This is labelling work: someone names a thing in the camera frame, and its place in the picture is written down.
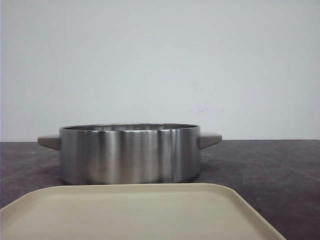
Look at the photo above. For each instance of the cream plastic tray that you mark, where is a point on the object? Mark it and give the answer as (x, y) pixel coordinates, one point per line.
(182, 211)

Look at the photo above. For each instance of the stainless steel pot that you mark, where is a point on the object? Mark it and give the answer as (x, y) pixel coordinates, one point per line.
(143, 153)

